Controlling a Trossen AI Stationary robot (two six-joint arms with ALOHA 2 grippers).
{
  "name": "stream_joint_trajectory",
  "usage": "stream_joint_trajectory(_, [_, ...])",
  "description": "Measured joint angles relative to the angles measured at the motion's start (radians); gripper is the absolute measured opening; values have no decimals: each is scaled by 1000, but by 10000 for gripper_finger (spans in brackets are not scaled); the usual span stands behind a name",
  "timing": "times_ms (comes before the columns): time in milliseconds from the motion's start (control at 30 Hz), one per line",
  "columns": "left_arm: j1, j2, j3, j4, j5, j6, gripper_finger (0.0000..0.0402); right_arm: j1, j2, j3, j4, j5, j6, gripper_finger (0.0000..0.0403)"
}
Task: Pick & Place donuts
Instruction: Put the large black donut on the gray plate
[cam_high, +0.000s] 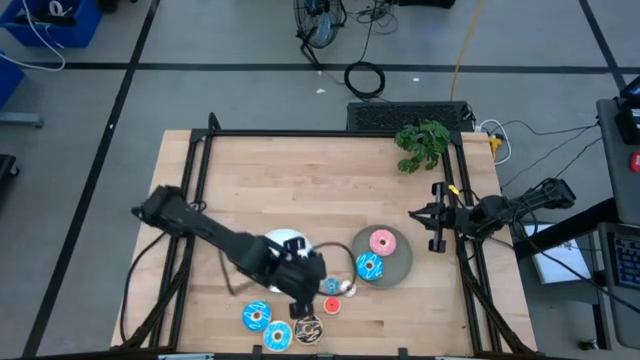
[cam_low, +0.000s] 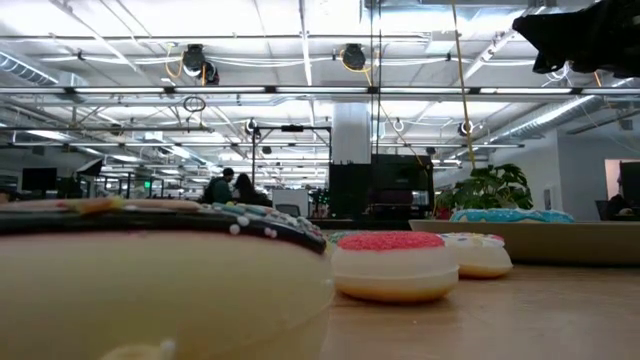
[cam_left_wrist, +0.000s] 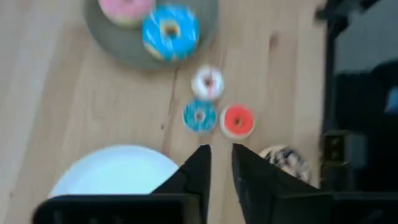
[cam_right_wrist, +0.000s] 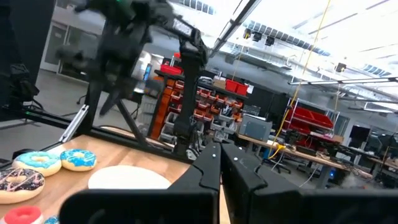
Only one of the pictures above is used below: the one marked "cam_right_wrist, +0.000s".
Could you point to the black panel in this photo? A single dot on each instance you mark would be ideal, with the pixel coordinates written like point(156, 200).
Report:
point(18, 31)

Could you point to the white round plate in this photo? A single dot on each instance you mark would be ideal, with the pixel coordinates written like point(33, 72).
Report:
point(124, 177)

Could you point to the red bin rack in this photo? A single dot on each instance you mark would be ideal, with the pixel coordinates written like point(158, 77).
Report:
point(308, 118)

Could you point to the small blue donut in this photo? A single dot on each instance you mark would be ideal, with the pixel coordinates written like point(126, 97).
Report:
point(52, 221)

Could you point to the long ceiling light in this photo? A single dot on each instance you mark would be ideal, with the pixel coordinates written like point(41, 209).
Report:
point(342, 81)

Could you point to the shelf rack with bins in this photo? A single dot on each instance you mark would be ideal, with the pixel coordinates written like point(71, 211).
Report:
point(217, 105)

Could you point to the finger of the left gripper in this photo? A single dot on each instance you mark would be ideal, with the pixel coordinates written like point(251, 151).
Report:
point(115, 98)
point(105, 101)

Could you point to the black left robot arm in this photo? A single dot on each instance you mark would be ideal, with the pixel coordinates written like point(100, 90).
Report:
point(191, 93)

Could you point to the red storage bin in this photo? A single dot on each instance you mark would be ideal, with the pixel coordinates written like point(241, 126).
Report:
point(169, 69)
point(236, 87)

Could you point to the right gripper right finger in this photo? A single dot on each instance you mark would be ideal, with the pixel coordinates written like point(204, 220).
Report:
point(280, 205)

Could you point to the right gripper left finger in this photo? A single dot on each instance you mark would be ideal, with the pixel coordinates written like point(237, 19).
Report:
point(155, 205)

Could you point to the blue white-drizzled donut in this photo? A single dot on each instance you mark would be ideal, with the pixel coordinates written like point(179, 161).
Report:
point(70, 161)

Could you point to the grey metal box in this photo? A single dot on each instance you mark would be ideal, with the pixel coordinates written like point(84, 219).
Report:
point(255, 127)

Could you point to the silver aluminium extrusion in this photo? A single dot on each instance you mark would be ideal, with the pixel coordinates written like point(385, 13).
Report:
point(74, 123)

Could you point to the wooden workbench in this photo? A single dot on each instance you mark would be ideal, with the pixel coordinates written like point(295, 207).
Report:
point(311, 157)

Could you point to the chocolate drizzled donut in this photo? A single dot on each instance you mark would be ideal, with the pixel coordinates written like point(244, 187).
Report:
point(31, 186)

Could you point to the light blue frosted donut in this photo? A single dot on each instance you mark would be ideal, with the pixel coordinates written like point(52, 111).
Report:
point(21, 161)

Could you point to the small red donut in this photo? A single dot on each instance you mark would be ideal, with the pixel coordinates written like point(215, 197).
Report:
point(34, 214)

